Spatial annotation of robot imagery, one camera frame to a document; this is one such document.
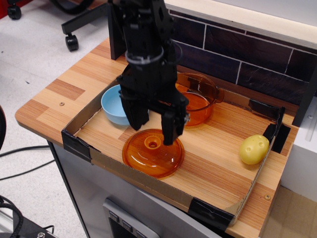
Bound black floor cable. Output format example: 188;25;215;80
0;145;55;181

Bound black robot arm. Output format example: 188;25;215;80
108;0;189;145

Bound orange transparent pot lid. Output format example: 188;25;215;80
122;129;185;179

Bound black metal base plate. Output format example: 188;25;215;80
17;218;57;238

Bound black caster wheel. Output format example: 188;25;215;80
7;0;22;20

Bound dark brick pattern backsplash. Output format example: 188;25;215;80
106;0;317;127

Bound black chair base with caster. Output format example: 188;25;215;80
61;3;107;52

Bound light blue bowl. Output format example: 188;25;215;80
101;85;129;125

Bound black braided cable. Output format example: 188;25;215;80
0;195;54;238

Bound cardboard fence with black tape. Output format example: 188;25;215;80
61;57;291;227

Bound orange transparent pot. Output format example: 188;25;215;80
176;73;224;127

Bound grey toy oven panel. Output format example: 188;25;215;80
103;199;159;238

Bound yellow toy potato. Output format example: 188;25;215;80
239;134;269;165

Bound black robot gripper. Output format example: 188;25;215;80
117;42;189;145

